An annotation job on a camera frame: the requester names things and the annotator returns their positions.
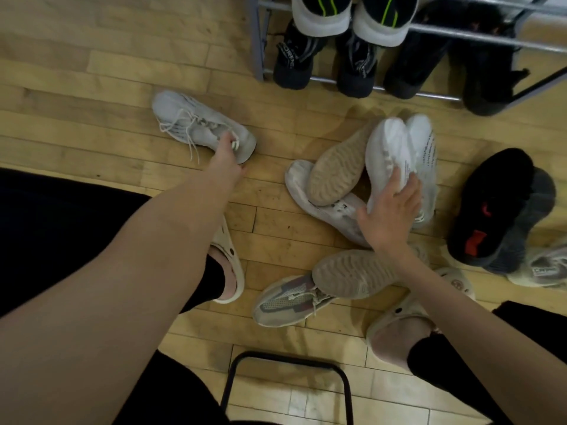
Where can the black sneaker with green stripes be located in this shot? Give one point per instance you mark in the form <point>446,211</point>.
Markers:
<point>385,22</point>
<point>321,15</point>

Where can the upturned sneaker with tan sole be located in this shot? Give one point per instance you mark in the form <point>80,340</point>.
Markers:
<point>339,168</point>
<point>354,274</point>

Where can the plain black shoe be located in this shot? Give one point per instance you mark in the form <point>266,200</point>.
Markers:
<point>487,75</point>
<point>416,61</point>

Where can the worn white sneaker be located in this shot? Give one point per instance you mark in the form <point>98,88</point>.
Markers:
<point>325,212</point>

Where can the grey and pink mesh sneaker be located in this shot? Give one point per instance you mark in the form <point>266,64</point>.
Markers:
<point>283,303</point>

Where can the person's left fingers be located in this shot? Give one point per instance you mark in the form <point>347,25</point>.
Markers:
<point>228,139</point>

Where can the grey sneaker with label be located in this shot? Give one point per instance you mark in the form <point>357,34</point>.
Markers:
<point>542,269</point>

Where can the person's right thumb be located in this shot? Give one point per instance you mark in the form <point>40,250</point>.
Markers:
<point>365,223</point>

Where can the black sneaker with red patches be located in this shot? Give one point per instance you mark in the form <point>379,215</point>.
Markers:
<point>491,207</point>

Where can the person's left hand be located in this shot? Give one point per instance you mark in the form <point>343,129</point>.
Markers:
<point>226,165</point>

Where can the person's right forearm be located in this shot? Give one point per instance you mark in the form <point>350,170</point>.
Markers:
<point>478,345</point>

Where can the white knit sneaker with print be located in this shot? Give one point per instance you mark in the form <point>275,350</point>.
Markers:
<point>425,150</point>

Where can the person's right hand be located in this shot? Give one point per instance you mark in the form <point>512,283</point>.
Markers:
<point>390,221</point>

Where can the cream clog on right foot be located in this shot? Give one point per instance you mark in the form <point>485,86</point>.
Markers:
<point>398,312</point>

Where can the black metal stool frame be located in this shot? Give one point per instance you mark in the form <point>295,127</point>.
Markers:
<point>283,360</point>

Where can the cream clog on left foot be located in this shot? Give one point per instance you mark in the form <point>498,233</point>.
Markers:
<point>232,256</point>

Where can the cream clog on foot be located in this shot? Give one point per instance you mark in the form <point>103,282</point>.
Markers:
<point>232,256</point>
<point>398,312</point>

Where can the dark grey knit sneaker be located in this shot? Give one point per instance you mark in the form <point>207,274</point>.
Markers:
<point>529,221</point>

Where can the person's black trousers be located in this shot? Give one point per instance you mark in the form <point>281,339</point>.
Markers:
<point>53,225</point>

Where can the person's right middle finger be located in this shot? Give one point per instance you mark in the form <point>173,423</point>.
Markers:
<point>407,186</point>

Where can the person's left forearm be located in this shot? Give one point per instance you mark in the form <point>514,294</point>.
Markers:
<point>133,278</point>

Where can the grey metal shoe rack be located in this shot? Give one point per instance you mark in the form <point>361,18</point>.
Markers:
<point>465,35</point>

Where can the light grey laced sneaker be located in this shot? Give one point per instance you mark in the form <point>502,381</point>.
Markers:
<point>195,121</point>

